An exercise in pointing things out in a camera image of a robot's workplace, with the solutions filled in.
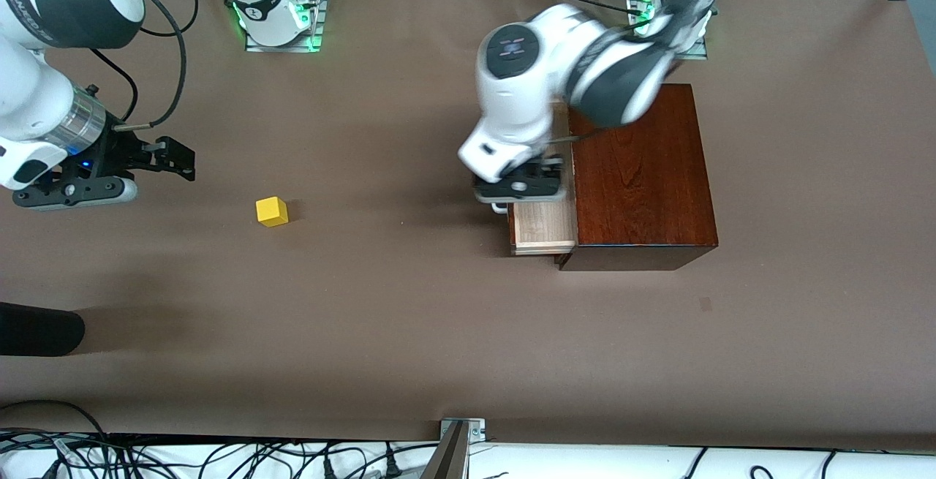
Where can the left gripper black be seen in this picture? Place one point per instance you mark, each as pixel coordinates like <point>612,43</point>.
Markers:
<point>536,170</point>

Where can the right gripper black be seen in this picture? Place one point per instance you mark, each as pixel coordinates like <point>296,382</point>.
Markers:
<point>119,150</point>

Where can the brown paper table cover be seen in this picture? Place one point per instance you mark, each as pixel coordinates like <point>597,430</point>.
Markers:
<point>365,318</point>

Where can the black cylinder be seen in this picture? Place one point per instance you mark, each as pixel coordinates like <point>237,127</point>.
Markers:
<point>36,329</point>

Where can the small aluminium corner bracket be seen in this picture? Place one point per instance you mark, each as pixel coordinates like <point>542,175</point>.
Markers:
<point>475,428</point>

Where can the grey aluminium beam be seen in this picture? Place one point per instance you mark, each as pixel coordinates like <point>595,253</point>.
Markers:
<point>447,461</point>

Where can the yellow wooden block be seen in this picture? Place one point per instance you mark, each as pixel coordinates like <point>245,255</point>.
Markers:
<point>272,213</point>

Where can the right arm aluminium base plate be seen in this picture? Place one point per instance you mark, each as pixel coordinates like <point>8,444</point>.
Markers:
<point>281,48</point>

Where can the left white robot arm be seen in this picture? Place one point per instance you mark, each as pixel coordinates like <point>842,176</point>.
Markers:
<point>512,99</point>

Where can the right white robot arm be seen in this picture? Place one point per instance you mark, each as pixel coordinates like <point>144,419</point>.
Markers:
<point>44,99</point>

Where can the dark wooden cabinet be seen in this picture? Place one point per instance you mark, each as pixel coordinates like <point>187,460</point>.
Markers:
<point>643,194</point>

